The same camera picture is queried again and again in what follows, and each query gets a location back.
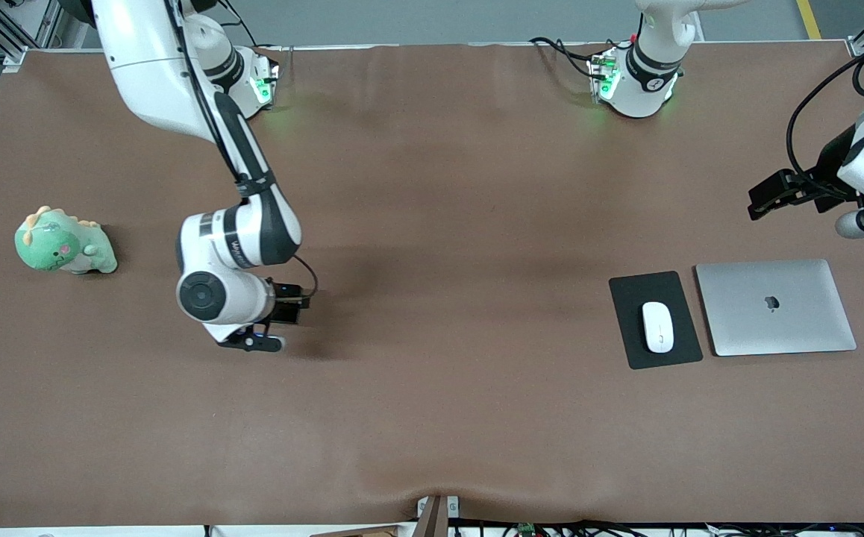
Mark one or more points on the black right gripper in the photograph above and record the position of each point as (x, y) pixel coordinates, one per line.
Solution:
(286, 306)

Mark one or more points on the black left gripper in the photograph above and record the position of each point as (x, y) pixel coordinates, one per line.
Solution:
(824, 182)

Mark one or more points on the black phone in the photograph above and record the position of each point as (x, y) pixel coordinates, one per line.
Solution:
(286, 315)

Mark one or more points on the white computer mouse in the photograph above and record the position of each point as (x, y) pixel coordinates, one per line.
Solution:
(658, 328)

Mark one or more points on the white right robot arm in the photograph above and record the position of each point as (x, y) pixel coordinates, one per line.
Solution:
(148, 60)

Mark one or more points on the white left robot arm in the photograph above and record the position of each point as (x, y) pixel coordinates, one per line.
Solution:
(637, 82)

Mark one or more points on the black mouse pad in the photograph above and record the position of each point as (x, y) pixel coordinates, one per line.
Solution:
(630, 298)

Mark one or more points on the silver closed laptop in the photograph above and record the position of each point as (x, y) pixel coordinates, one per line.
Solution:
(797, 328)

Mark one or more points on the brown table cover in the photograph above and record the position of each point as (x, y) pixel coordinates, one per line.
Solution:
(432, 410)

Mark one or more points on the green dinosaur plush toy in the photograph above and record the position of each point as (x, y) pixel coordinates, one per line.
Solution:
(51, 246)

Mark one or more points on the metal corner bracket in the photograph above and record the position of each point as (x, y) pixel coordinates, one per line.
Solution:
(860, 48)
(14, 60)

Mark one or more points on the metal mount bracket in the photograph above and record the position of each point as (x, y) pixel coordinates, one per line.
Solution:
(438, 518)

